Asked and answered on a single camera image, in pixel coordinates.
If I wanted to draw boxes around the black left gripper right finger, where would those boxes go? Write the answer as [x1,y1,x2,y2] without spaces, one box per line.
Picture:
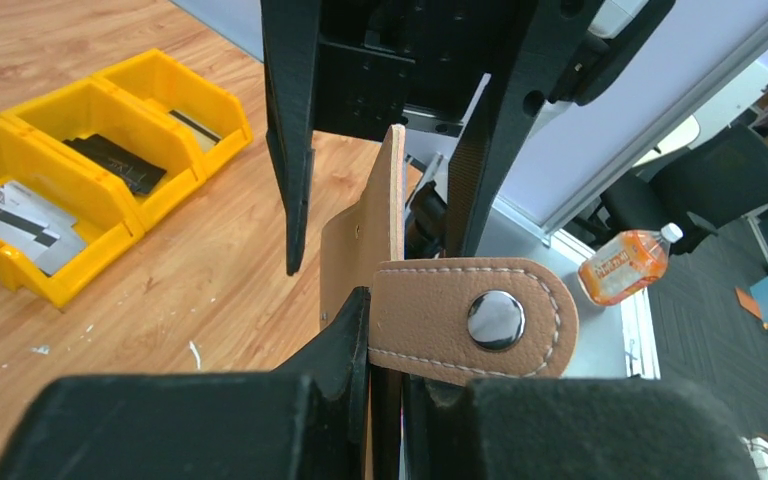
[404,378,757,479]

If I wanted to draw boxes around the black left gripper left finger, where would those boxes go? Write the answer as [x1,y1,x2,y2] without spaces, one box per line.
[0,287,370,479]

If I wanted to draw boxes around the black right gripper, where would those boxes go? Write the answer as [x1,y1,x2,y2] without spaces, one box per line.
[260,1,602,276]

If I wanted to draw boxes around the cream card in right bin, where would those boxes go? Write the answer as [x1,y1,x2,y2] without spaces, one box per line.
[168,110,222,151]

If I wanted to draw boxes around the dark card in middle bin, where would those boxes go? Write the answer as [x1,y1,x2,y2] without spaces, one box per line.
[62,134,167,196]

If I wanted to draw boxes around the silver cards in left bin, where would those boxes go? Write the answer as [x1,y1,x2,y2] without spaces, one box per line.
[0,180,87,276]

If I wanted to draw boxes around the orange drink bottle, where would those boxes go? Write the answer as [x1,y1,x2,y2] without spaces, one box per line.
[577,223,683,306]

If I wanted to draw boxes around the yellow bin right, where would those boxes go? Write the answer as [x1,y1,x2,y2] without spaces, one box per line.
[92,49,253,177]

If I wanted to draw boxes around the yellow bin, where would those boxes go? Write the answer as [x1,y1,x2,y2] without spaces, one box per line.
[0,78,207,231]
[92,49,253,177]
[0,118,145,308]

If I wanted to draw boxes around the black office chair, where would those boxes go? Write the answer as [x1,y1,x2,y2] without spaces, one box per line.
[597,125,768,255]

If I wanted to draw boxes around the yellow bin middle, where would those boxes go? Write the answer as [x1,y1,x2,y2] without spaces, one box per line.
[0,78,207,231]

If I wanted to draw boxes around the yellow bin left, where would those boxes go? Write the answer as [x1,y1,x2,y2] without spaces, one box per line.
[0,118,145,308]

